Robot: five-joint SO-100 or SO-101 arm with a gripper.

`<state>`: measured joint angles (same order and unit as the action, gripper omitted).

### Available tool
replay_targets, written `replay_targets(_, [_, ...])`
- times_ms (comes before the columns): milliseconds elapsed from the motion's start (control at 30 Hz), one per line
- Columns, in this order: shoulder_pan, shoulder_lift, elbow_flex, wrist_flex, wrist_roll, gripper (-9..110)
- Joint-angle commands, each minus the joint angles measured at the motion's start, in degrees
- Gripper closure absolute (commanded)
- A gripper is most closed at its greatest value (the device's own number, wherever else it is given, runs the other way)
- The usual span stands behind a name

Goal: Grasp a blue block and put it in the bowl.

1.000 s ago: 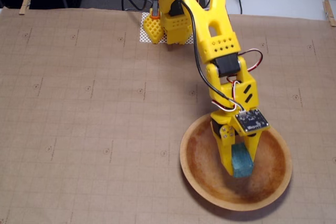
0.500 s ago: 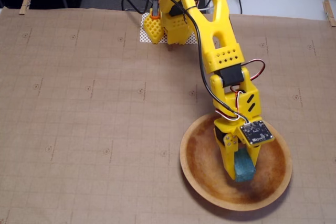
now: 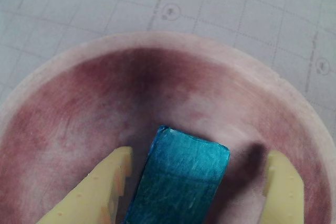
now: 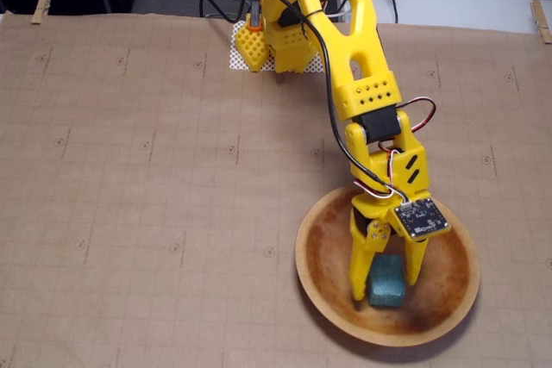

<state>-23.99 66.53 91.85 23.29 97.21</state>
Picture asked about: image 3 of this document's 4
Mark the blue block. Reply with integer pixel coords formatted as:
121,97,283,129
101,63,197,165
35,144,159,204
123,125,231,224

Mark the gridded gift wrap paper sheet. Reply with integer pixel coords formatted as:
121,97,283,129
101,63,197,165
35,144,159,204
0,0,336,141

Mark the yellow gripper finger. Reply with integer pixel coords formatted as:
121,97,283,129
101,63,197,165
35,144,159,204
259,150,306,224
36,146,133,224

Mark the round wooden bowl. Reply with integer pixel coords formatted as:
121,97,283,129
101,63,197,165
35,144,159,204
0,31,336,224

